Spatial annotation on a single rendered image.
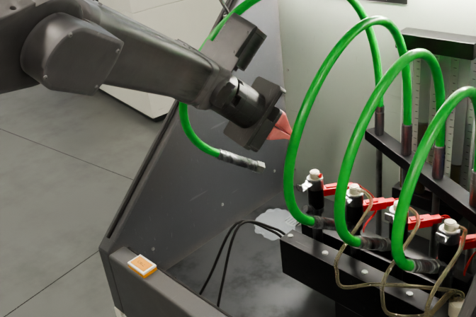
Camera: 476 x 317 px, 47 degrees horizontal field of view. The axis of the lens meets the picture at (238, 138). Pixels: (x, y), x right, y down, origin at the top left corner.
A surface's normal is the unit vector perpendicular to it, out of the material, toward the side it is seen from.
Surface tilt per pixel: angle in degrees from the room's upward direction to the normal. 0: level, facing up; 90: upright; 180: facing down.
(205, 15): 90
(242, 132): 45
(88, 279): 0
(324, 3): 90
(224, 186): 90
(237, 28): 56
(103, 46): 120
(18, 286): 0
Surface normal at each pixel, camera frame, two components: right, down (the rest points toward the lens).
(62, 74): 0.81, 0.55
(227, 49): -0.15, -0.11
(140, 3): 0.60, 0.30
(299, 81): -0.70, 0.39
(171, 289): -0.11, -0.89
